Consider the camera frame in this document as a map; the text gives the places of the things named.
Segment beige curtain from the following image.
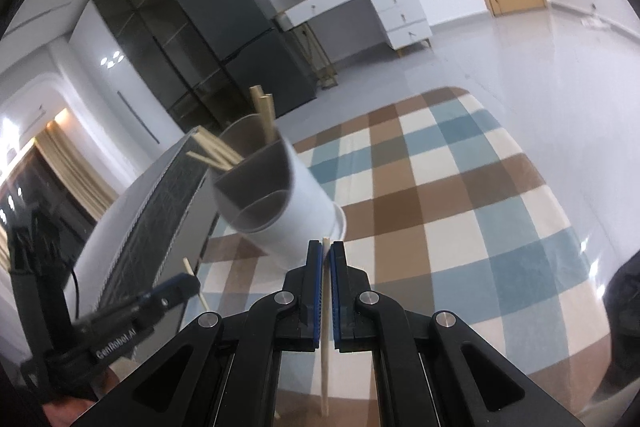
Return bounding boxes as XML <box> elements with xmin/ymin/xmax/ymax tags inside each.
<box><xmin>35</xmin><ymin>121</ymin><xmax>117</xmax><ymax>221</ymax></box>

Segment wooden chopstick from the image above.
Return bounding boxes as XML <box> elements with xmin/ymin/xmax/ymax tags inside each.
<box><xmin>182</xmin><ymin>257</ymin><xmax>212</xmax><ymax>313</ymax></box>
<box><xmin>320</xmin><ymin>237</ymin><xmax>332</xmax><ymax>417</ymax></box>

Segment grey quilted bed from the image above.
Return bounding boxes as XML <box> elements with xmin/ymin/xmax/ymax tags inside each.
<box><xmin>64</xmin><ymin>131</ymin><xmax>222</xmax><ymax>323</ymax></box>

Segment chopsticks in holder left bunch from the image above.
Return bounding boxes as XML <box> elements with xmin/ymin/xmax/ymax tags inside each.
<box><xmin>186</xmin><ymin>126</ymin><xmax>243</xmax><ymax>172</ymax></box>

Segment white dressing table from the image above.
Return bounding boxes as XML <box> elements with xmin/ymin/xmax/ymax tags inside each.
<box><xmin>276</xmin><ymin>0</ymin><xmax>433</xmax><ymax>61</ymax></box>

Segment black glass display cabinet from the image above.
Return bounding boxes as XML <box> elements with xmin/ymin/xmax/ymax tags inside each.
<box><xmin>92</xmin><ymin>0</ymin><xmax>247</xmax><ymax>134</ymax></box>

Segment dark grey refrigerator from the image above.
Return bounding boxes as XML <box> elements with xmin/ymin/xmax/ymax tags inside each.
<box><xmin>178</xmin><ymin>0</ymin><xmax>317</xmax><ymax>117</ymax></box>

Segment gold frame stool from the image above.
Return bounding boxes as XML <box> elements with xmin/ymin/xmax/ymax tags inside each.
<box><xmin>288</xmin><ymin>23</ymin><xmax>338</xmax><ymax>90</ymax></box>

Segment grey cylindrical utensil holder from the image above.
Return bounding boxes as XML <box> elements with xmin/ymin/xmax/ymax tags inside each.
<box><xmin>214</xmin><ymin>115</ymin><xmax>346</xmax><ymax>270</ymax></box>

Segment chopsticks in holder upright pair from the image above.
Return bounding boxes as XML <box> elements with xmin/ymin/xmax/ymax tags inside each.
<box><xmin>250</xmin><ymin>84</ymin><xmax>277</xmax><ymax>144</ymax></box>

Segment person's left hand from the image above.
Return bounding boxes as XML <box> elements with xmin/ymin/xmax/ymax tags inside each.
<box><xmin>42</xmin><ymin>367</ymin><xmax>119</xmax><ymax>427</ymax></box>

